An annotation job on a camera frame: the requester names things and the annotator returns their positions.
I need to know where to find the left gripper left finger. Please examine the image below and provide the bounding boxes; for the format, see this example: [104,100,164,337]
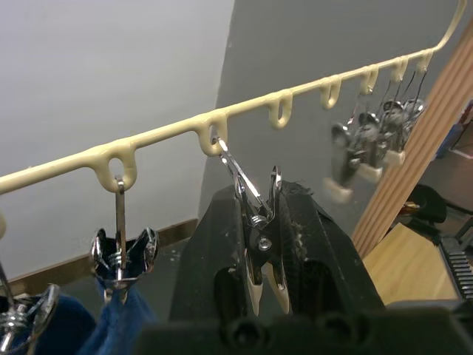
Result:
[169,184,248,326]

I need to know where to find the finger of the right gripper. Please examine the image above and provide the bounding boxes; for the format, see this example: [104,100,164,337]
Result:
[439,236,473,301]

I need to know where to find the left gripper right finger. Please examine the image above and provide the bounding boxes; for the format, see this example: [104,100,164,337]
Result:
[276,180,386,317]

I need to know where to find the chrome clip with cream tips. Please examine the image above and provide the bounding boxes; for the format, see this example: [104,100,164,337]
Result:
[384,62,428,167]
[354,73,386,185]
[321,87,374,204]
[212,136,293,317]
[91,176,160,300]
[0,258,61,352]

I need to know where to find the dark floor equipment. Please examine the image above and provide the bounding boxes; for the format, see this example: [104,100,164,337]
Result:
[401,183,473,247]

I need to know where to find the dark blue sock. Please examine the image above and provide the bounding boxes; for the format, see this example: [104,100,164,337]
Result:
[0,294,97,355]
[79,277,160,355]

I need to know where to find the cream wire clip hanger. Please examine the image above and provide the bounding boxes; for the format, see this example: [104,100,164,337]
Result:
[0,0,469,237]

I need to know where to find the slanted wooden rack post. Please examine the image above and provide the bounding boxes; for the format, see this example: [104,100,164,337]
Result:
[351,16,473,260]

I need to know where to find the brown wall baseboard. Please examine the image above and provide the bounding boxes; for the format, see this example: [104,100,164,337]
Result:
[0,217,200,297]

